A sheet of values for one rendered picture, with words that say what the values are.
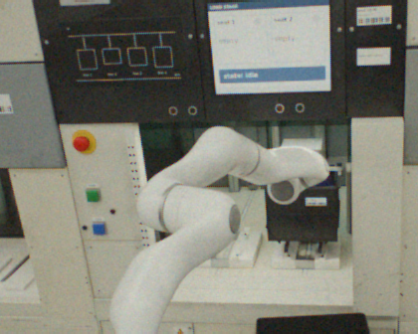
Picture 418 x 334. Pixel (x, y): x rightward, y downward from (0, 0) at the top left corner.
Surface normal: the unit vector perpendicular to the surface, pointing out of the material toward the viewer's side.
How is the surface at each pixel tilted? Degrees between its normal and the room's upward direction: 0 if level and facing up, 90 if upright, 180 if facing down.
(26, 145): 90
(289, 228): 90
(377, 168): 90
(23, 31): 90
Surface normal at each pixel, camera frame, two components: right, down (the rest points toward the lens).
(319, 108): -0.15, 0.40
